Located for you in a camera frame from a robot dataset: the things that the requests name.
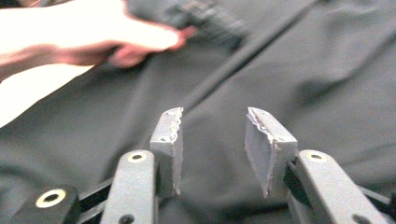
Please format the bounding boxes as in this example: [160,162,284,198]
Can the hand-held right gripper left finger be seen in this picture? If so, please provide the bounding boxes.
[99,106,185,224]

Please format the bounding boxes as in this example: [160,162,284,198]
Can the black pants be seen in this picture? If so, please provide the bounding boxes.
[0,0,396,224]

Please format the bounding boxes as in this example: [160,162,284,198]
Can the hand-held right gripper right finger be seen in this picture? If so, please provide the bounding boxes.
[244,106,382,224]

